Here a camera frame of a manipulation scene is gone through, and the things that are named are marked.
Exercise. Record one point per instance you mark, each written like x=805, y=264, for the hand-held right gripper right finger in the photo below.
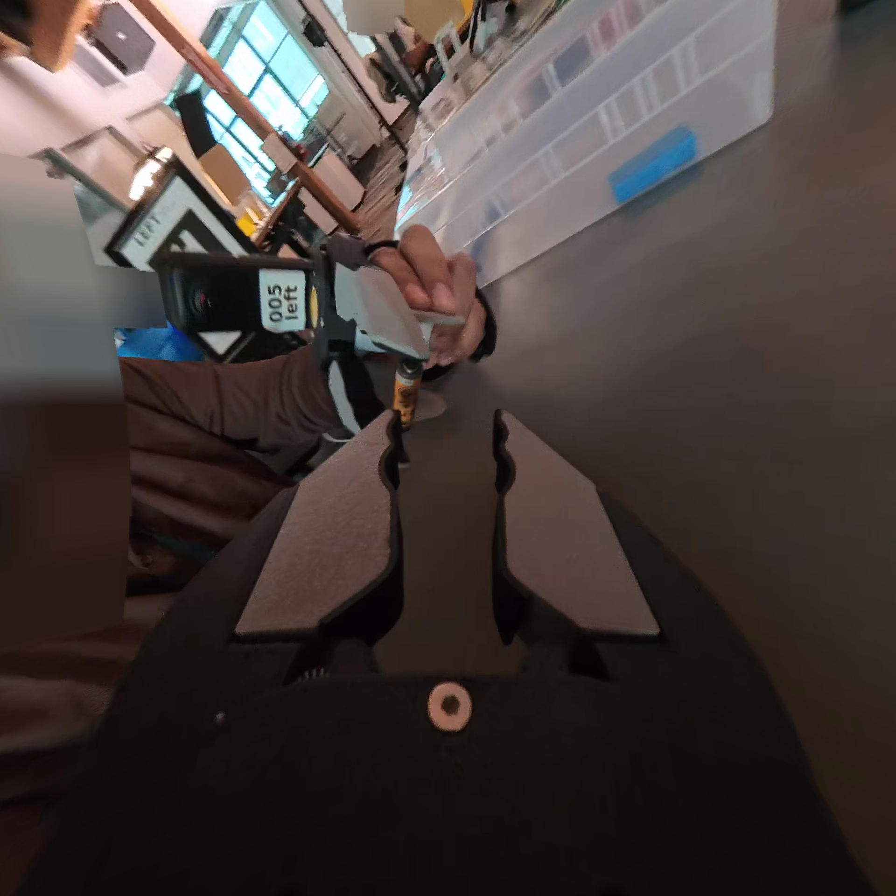
x=567, y=546

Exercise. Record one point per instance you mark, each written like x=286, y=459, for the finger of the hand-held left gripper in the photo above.
x=432, y=406
x=341, y=400

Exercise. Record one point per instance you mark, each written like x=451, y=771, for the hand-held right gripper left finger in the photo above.
x=329, y=539

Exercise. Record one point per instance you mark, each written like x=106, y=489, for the orange and black battery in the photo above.
x=406, y=399

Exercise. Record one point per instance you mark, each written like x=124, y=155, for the person's left forearm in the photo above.
x=224, y=399

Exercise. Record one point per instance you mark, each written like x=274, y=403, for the person's left hand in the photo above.
x=448, y=287

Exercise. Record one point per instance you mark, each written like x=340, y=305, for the person's brown top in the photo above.
x=189, y=490

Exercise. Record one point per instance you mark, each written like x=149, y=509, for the wooden beam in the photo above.
x=245, y=119

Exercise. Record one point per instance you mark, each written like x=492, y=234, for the large window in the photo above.
x=266, y=77

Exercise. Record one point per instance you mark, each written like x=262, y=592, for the clear plastic storage box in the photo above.
x=595, y=126

